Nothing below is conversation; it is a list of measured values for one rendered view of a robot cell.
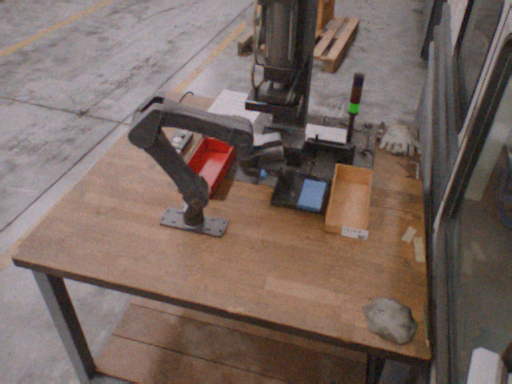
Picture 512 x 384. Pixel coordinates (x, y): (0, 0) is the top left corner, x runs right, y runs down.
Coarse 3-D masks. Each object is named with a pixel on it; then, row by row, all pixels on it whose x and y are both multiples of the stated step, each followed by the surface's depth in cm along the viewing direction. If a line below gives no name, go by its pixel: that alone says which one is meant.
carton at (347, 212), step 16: (336, 176) 150; (352, 176) 148; (368, 176) 147; (336, 192) 145; (352, 192) 145; (368, 192) 138; (336, 208) 139; (352, 208) 139; (368, 208) 130; (336, 224) 133; (352, 224) 134
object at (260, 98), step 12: (276, 84) 143; (252, 96) 148; (264, 96) 142; (276, 96) 140; (288, 96) 142; (300, 96) 149; (252, 108) 146; (264, 108) 145; (276, 108) 144; (288, 108) 143; (300, 108) 149
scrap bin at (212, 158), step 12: (204, 144) 160; (216, 144) 160; (192, 156) 150; (204, 156) 159; (216, 156) 159; (228, 156) 151; (192, 168) 152; (204, 168) 153; (216, 168) 154; (216, 180) 142
